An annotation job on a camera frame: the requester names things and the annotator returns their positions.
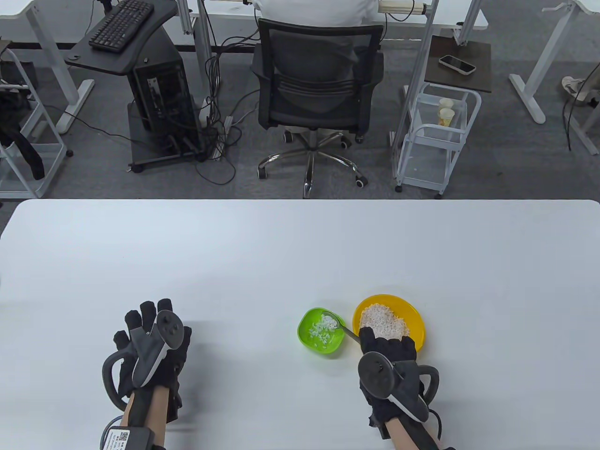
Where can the person's left hand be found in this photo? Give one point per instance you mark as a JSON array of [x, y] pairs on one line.
[[126, 370]]

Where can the person's right hand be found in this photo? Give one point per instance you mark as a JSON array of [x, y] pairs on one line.
[[391, 349]]

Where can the person's left thumb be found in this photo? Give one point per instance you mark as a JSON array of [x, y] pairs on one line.
[[186, 341]]

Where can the person's left little finger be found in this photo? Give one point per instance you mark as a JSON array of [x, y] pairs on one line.
[[121, 341]]

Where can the person's left middle finger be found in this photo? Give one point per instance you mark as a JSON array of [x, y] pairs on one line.
[[147, 313]]

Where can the person's right thumb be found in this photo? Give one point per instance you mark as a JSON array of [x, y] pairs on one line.
[[366, 340]]

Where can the metal spoon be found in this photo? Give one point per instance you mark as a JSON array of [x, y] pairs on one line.
[[330, 320]]

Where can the person's right forearm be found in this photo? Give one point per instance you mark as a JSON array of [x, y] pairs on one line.
[[412, 433]]

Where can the person's left forearm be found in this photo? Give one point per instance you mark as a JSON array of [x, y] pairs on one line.
[[150, 412]]

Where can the rice in yellow bowl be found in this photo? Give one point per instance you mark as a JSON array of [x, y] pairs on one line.
[[384, 321]]

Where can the grey left hand controller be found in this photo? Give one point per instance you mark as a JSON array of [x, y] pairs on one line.
[[150, 349]]

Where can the grey hand controller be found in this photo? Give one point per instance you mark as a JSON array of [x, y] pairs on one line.
[[379, 375], [150, 349]]

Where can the grey right hand controller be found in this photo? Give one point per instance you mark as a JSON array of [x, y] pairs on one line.
[[379, 375]]

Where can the rice in green bowl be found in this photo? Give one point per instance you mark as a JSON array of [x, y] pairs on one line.
[[318, 332]]

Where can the yellow bowl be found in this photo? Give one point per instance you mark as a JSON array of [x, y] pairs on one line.
[[419, 328]]

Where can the green bowl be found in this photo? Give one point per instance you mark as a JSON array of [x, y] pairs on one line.
[[309, 344]]

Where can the white trolley with black cloth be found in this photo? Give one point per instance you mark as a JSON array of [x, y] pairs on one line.
[[33, 150]]

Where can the black computer tower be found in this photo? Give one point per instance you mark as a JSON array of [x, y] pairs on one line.
[[164, 98]]

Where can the black cloth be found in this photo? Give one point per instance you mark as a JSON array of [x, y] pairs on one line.
[[18, 136]]

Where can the paper cup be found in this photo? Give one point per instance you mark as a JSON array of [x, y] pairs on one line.
[[446, 103], [446, 117]]

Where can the black computer cart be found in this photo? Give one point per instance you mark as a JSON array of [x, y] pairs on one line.
[[117, 63]]

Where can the black office chair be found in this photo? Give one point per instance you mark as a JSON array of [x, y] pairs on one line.
[[314, 79]]

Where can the black keyboard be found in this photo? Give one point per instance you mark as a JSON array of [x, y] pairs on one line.
[[121, 26]]

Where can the smartphone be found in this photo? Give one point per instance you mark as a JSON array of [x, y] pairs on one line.
[[457, 64]]

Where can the dark brown board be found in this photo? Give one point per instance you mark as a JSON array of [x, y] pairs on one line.
[[464, 56]]

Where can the beige roll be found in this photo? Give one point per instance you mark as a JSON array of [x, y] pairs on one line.
[[403, 6]]

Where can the white desk behind chair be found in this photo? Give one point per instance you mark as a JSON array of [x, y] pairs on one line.
[[450, 14]]

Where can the white desk with crank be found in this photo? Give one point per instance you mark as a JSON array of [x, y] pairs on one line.
[[553, 51]]

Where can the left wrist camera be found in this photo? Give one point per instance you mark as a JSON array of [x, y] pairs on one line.
[[125, 437]]

